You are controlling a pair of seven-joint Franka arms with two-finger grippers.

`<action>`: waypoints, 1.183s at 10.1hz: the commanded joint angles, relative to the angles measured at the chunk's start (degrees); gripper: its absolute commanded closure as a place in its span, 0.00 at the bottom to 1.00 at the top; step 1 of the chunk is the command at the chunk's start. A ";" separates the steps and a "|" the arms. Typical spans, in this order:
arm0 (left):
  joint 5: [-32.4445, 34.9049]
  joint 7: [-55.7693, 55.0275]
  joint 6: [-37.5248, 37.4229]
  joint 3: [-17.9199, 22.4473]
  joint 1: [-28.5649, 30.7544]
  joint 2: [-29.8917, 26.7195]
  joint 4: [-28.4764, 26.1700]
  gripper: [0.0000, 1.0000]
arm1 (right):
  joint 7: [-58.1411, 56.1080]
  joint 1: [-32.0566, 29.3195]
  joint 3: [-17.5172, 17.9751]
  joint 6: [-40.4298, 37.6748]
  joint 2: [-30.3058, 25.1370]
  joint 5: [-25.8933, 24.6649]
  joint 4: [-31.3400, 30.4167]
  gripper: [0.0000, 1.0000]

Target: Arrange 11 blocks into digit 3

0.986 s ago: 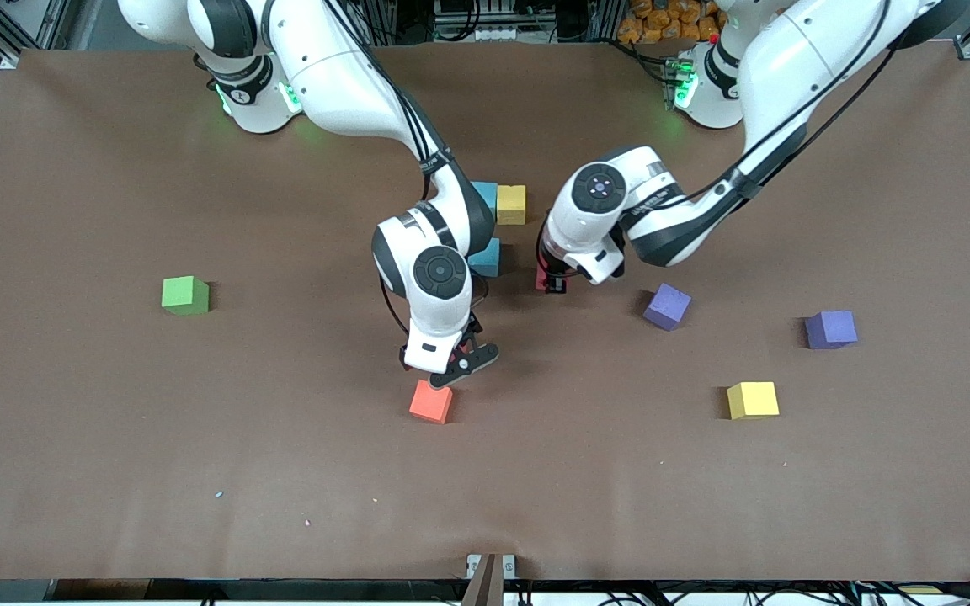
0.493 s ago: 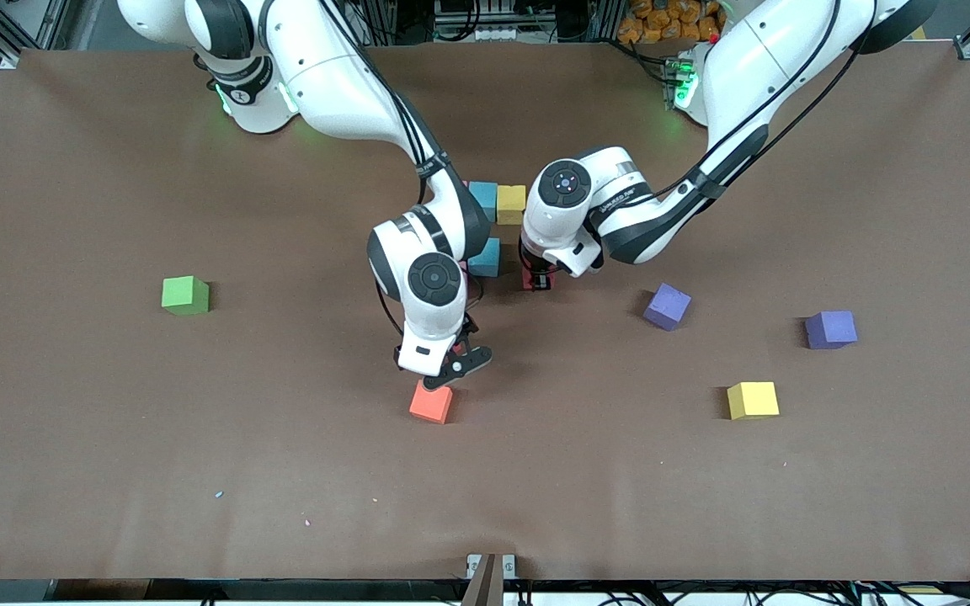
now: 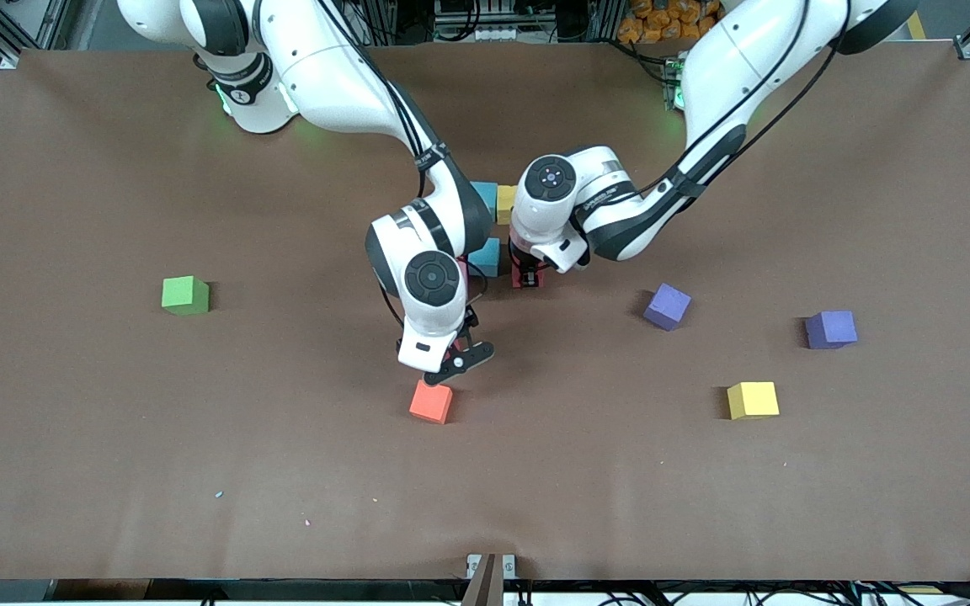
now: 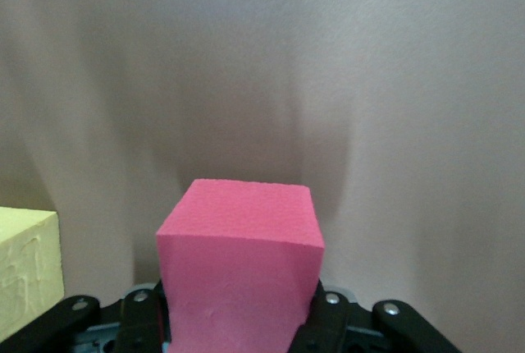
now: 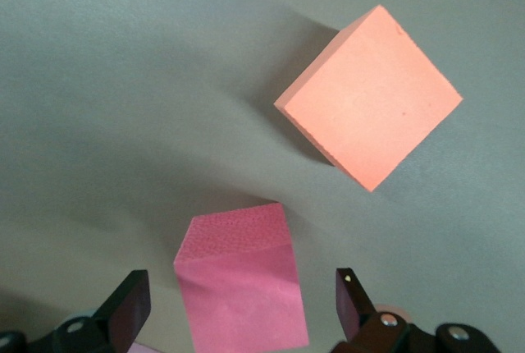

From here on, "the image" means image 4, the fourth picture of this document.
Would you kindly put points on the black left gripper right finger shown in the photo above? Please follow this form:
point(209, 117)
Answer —
point(326, 320)

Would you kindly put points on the yellow foam cube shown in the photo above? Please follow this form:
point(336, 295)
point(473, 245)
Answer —
point(24, 267)

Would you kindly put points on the red foam cube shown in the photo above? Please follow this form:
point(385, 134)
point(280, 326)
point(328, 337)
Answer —
point(238, 267)

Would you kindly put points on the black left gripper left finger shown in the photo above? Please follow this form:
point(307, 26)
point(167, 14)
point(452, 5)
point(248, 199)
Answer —
point(141, 320)

